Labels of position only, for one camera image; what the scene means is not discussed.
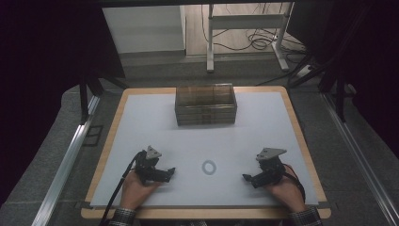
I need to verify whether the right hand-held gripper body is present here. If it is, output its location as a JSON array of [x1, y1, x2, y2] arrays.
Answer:
[[252, 147, 288, 189]]

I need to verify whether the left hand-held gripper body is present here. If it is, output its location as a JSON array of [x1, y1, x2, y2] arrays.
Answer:
[[134, 145, 165, 186]]

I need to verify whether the translucent bead bracelet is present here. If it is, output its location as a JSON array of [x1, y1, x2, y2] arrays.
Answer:
[[201, 159, 218, 176]]

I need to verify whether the transparent brown drawer box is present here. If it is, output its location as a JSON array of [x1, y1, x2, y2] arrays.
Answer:
[[174, 83, 238, 127]]

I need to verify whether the person's right hand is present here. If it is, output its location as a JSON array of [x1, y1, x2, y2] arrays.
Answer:
[[264, 164, 308, 214]]

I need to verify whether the person's left hand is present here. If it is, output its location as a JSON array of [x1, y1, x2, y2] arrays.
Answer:
[[120, 169, 163, 211]]

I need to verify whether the black stand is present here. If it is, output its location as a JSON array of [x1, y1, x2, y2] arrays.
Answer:
[[319, 56, 350, 123], [78, 73, 130, 125]]

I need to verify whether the white power strip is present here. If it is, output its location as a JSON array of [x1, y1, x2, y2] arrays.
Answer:
[[295, 64, 313, 79]]

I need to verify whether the white panel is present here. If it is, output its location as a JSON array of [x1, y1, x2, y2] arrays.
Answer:
[[102, 5, 187, 55]]

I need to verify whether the black curtain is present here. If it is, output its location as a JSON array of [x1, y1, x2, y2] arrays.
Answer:
[[0, 0, 126, 206], [286, 0, 399, 159]]

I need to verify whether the red and black gripper cable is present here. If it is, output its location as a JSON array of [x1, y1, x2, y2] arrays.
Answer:
[[281, 163, 307, 203]]

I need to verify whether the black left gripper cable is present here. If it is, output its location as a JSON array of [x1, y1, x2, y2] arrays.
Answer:
[[99, 151, 144, 226]]

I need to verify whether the aluminium rail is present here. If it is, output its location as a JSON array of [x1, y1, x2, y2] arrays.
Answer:
[[321, 92, 399, 226], [31, 94, 102, 226]]

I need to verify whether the coiled black floor cable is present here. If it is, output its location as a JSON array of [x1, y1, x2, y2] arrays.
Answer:
[[247, 28, 307, 54]]

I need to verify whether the hanging black cable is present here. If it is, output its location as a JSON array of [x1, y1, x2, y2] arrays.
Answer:
[[200, 3, 252, 52]]

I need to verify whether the white desk frame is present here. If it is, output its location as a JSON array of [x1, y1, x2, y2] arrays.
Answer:
[[205, 2, 295, 73]]

